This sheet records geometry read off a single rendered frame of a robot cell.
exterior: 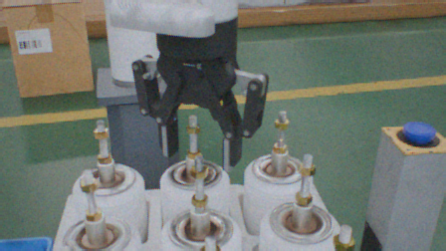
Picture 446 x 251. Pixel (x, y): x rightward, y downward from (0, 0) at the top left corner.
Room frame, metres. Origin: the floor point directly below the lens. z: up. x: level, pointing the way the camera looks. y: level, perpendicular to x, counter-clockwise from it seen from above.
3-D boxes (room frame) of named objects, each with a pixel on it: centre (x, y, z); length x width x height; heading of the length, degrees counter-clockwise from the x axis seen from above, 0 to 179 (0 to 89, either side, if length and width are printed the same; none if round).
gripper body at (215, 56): (0.42, 0.02, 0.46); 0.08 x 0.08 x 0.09
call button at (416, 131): (0.52, -0.26, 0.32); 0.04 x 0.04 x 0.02
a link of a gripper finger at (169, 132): (0.43, 0.05, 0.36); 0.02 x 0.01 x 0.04; 155
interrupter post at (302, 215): (0.43, -0.10, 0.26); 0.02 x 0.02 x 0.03
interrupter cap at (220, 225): (0.42, 0.02, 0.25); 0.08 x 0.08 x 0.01
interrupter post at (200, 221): (0.42, 0.02, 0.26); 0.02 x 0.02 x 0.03
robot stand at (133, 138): (0.78, 0.15, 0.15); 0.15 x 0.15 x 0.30; 13
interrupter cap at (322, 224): (0.43, -0.10, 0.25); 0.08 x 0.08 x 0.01
